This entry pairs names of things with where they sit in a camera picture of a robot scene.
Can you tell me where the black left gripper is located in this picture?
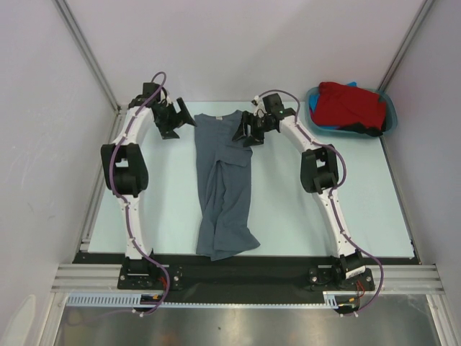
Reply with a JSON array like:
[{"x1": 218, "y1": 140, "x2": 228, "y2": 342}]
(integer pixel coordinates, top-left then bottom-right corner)
[{"x1": 155, "y1": 98, "x2": 196, "y2": 139}]

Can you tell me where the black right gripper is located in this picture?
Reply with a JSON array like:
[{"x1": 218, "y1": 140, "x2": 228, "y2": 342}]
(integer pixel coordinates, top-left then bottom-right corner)
[{"x1": 233, "y1": 110, "x2": 275, "y2": 147}]

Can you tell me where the grey blue t shirt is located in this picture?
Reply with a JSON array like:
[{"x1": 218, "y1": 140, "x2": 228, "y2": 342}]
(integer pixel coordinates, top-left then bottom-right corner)
[{"x1": 194, "y1": 110, "x2": 260, "y2": 261}]

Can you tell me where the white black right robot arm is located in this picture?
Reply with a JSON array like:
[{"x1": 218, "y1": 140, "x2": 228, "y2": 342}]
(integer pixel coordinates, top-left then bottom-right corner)
[{"x1": 232, "y1": 89, "x2": 367, "y2": 289}]

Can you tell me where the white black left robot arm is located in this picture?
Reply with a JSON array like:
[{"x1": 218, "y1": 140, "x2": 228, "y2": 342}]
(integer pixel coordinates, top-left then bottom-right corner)
[{"x1": 100, "y1": 81, "x2": 197, "y2": 288}]

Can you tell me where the red t shirt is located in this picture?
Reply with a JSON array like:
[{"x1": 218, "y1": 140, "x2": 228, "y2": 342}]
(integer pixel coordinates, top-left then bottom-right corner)
[{"x1": 311, "y1": 81, "x2": 386, "y2": 130}]

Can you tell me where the black t shirt in basket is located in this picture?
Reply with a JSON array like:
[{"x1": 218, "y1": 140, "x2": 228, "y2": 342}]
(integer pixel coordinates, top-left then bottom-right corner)
[{"x1": 339, "y1": 95, "x2": 396, "y2": 138}]

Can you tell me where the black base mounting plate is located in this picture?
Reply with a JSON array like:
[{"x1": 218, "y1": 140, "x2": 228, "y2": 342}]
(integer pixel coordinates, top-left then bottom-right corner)
[{"x1": 72, "y1": 252, "x2": 419, "y2": 305}]

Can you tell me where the blue plastic basket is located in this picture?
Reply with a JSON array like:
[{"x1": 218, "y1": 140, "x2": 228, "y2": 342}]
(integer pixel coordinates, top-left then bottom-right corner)
[{"x1": 305, "y1": 86, "x2": 398, "y2": 138}]

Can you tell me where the right aluminium corner post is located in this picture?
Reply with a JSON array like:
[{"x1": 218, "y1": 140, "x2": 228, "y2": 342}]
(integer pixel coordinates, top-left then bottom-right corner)
[{"x1": 377, "y1": 0, "x2": 437, "y2": 92}]

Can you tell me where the aluminium corner post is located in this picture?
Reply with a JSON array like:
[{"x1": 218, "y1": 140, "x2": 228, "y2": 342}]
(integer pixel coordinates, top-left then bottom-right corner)
[
  {"x1": 377, "y1": 0, "x2": 437, "y2": 92},
  {"x1": 51, "y1": 0, "x2": 120, "y2": 112}
]

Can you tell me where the left aluminium corner post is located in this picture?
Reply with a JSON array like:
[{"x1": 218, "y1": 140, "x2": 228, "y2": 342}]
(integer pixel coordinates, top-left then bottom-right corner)
[{"x1": 51, "y1": 0, "x2": 120, "y2": 112}]

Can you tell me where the aluminium front frame rail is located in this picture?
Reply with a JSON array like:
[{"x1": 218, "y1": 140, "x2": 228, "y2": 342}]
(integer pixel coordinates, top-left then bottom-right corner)
[{"x1": 52, "y1": 264, "x2": 444, "y2": 295}]

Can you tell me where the slotted grey cable duct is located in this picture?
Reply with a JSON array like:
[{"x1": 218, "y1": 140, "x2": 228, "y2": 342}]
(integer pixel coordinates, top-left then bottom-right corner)
[{"x1": 66, "y1": 293, "x2": 352, "y2": 310}]

